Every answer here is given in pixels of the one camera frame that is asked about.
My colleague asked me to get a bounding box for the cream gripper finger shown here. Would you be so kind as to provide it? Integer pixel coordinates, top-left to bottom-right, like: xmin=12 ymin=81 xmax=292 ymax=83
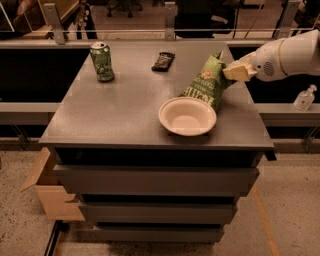
xmin=222 ymin=64 xmax=257 ymax=82
xmin=230 ymin=53 xmax=255 ymax=68

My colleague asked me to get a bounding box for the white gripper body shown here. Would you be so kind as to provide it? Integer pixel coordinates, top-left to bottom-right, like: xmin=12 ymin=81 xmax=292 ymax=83
xmin=251 ymin=39 xmax=286 ymax=82

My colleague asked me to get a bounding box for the green jalapeno chip bag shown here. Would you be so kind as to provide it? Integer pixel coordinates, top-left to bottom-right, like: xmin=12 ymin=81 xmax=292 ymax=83
xmin=180 ymin=51 xmax=232 ymax=111

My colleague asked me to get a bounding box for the white paper bowl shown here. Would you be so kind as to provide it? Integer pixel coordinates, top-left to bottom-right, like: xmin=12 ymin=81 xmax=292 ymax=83
xmin=158 ymin=97 xmax=217 ymax=136

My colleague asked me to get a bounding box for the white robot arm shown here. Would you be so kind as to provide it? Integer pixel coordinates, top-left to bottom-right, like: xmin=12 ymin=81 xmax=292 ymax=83
xmin=223 ymin=30 xmax=320 ymax=82

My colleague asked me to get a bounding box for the clear sanitizer bottle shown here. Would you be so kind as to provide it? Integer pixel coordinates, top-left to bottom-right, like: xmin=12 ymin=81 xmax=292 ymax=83
xmin=293 ymin=84 xmax=317 ymax=111

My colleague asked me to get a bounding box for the black office chair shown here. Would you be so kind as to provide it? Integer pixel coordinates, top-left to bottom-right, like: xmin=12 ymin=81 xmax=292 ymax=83
xmin=174 ymin=0 xmax=238 ymax=38

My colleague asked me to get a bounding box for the dark snack bar wrapper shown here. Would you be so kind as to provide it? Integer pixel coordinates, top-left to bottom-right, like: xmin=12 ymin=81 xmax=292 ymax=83
xmin=151 ymin=52 xmax=175 ymax=72

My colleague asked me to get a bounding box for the grey drawer cabinet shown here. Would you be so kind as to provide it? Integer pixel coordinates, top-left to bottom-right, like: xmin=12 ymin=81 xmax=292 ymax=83
xmin=41 ymin=41 xmax=273 ymax=243

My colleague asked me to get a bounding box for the green soda can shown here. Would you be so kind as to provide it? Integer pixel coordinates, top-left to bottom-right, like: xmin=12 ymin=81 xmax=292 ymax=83
xmin=90 ymin=41 xmax=115 ymax=82

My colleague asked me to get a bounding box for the metal railing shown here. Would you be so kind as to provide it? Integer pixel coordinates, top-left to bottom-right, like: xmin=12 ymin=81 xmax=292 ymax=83
xmin=0 ymin=0 xmax=319 ymax=45

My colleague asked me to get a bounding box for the cardboard box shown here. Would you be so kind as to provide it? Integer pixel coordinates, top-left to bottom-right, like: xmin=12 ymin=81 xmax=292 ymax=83
xmin=21 ymin=147 xmax=84 ymax=221

